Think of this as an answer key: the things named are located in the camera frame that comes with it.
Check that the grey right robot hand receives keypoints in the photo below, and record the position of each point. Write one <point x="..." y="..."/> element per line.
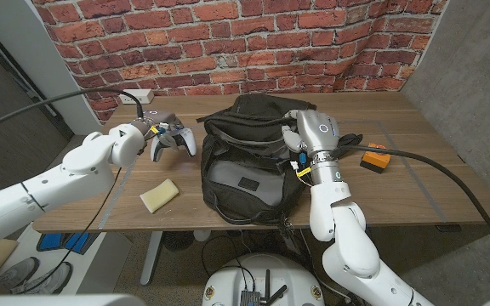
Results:
<point x="317" y="132"/>

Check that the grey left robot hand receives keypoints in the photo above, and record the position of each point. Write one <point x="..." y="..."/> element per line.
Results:
<point x="164" y="121"/>

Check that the white black game controller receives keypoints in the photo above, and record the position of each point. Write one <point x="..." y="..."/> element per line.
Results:
<point x="187" y="144"/>

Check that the black backpack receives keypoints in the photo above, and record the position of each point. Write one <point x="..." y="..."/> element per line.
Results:
<point x="245" y="195"/>

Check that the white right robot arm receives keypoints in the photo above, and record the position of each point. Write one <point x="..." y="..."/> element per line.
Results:
<point x="347" y="246"/>

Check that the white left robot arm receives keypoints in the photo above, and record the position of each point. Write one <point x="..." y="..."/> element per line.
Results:
<point x="58" y="187"/>

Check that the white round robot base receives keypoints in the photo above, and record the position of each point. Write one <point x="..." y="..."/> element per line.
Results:
<point x="228" y="285"/>

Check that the orange emergency-stop button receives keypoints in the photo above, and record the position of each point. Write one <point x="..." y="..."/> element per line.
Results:
<point x="374" y="160"/>

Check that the yellow sponge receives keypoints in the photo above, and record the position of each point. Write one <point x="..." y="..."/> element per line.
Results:
<point x="159" y="195"/>

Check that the white power strip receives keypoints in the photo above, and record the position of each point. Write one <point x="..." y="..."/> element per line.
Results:
<point x="140" y="97"/>

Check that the brick print backdrop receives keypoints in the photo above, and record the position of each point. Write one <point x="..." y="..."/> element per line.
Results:
<point x="228" y="42"/>

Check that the grey table tape marking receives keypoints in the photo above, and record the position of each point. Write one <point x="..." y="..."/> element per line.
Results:
<point x="108" y="210"/>

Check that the black round floor fixture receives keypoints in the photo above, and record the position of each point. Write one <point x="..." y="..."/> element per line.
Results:
<point x="178" y="241"/>

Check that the metal table leg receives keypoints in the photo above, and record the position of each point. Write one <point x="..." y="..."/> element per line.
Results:
<point x="151" y="255"/>

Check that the blue black floor item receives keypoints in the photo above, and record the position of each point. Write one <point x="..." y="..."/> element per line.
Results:
<point x="77" y="242"/>

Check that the black antenna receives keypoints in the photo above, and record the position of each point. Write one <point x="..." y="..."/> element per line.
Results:
<point x="279" y="292"/>
<point x="267" y="285"/>

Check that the small grey computer box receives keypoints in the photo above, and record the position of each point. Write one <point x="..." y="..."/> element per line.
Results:
<point x="250" y="298"/>

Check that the grey sneaker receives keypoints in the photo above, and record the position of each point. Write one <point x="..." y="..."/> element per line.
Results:
<point x="17" y="272"/>
<point x="47" y="280"/>

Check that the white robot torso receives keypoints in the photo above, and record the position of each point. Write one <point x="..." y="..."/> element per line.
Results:
<point x="58" y="301"/>

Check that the white wall panel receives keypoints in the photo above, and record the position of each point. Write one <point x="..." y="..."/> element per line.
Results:
<point x="15" y="34"/>

